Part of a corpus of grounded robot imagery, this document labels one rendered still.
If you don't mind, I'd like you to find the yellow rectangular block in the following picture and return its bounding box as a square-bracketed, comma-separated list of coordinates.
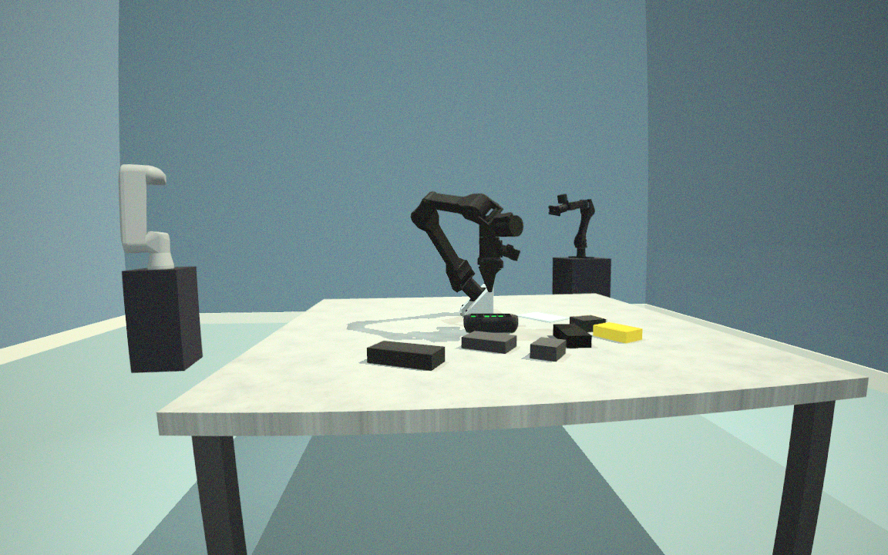
[593, 322, 643, 344]

